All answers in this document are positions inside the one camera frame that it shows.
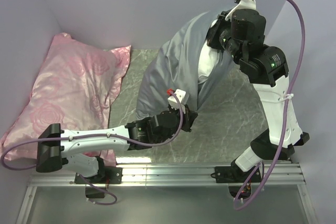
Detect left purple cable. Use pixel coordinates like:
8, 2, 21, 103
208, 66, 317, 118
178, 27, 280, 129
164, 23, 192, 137
0, 94, 184, 206

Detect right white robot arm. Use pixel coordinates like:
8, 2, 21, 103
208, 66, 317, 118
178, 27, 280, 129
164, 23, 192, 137
207, 9, 309, 182

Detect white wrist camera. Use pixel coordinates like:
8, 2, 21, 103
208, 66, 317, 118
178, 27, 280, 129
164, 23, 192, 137
225, 0, 256, 21
167, 89, 190, 109

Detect white pillow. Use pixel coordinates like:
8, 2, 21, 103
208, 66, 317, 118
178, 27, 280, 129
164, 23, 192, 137
197, 42, 222, 84

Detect grey marble mat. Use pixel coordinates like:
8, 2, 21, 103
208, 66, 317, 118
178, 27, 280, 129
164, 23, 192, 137
109, 49, 267, 164

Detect grey pillowcase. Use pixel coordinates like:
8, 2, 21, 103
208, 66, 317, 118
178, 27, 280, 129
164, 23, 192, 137
135, 11, 234, 120

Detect pink satin rose pillow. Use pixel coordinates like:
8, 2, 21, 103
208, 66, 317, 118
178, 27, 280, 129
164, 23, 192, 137
1, 33, 131, 161

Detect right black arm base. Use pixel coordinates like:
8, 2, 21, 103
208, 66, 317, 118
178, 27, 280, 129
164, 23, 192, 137
211, 166, 262, 200

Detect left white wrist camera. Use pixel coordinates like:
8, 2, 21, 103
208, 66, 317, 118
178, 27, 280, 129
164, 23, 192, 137
167, 89, 190, 109

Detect aluminium mounting rail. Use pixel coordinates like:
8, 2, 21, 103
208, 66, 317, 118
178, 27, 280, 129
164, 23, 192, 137
16, 161, 318, 223

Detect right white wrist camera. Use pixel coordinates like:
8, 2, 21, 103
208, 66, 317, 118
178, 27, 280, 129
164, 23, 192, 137
225, 0, 256, 21

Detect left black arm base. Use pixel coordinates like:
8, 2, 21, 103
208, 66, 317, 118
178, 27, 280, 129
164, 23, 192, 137
74, 167, 123, 199

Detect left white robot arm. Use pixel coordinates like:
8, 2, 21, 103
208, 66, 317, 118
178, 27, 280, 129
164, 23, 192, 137
36, 107, 198, 183

